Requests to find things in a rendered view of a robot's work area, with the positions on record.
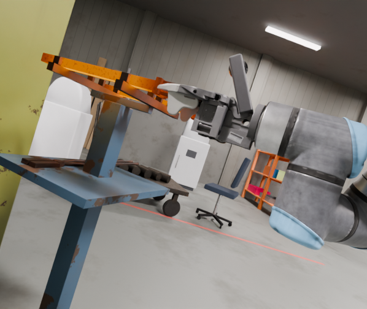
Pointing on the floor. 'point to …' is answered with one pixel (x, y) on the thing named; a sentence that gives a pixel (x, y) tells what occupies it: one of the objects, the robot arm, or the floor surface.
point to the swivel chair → (224, 194)
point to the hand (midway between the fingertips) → (170, 89)
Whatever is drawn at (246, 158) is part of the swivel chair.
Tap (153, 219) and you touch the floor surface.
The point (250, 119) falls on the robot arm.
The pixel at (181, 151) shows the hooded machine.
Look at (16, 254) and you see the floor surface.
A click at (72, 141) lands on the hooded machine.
